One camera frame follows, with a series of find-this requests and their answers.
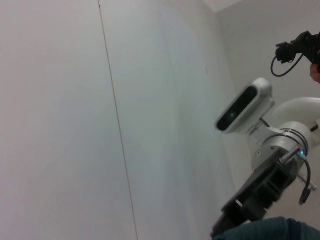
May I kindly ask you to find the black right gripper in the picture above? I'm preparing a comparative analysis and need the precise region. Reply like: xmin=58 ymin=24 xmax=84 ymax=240
xmin=210 ymin=146 xmax=301 ymax=239

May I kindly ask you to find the dark teal fabric bag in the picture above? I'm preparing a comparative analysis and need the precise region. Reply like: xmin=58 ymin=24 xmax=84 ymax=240
xmin=212 ymin=216 xmax=320 ymax=240

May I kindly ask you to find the person's hand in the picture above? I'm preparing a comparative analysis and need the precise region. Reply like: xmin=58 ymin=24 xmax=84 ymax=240
xmin=309 ymin=62 xmax=320 ymax=85

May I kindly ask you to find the black clamp device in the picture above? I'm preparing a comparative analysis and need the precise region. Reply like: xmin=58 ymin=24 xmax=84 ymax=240
xmin=274 ymin=30 xmax=320 ymax=74

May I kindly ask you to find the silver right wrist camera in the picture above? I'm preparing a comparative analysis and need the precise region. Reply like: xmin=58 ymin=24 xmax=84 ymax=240
xmin=215 ymin=77 xmax=275 ymax=135

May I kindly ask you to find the dark looped cable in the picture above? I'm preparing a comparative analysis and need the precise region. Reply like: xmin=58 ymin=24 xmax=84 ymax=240
xmin=270 ymin=53 xmax=305 ymax=78

